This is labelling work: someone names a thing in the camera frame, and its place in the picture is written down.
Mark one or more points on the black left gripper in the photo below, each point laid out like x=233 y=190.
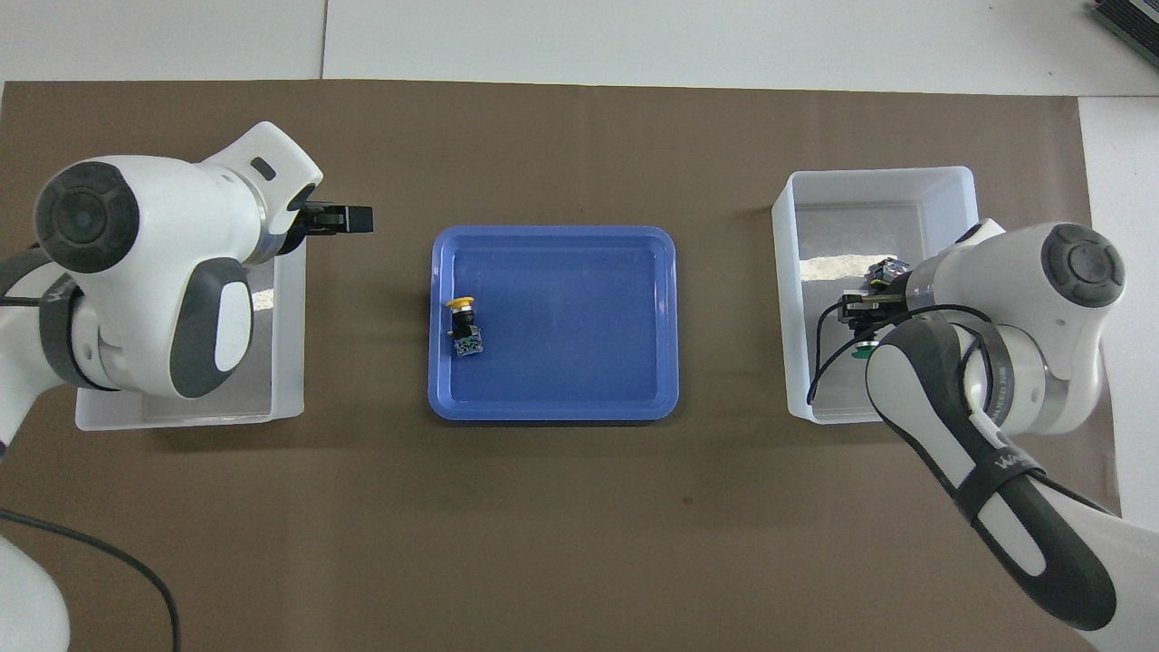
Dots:
x=321 y=220

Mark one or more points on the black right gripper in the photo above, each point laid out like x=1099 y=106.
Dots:
x=886 y=312

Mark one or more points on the green push button switch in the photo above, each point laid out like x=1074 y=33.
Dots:
x=865 y=353
x=889 y=270

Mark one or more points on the yellow push button switch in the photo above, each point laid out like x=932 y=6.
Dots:
x=465 y=337

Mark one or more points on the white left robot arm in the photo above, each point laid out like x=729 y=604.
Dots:
x=172 y=208

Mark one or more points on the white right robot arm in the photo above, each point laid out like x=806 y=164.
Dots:
x=1041 y=308

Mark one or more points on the translucent white plastic bin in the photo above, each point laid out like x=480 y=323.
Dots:
x=815 y=226
x=288 y=362

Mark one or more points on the blue plastic tray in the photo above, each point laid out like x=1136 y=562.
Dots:
x=561 y=326

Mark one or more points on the brown paper table mat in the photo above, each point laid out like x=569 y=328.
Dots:
x=579 y=543

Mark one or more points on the grey ribbed device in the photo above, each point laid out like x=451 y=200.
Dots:
x=1136 y=16

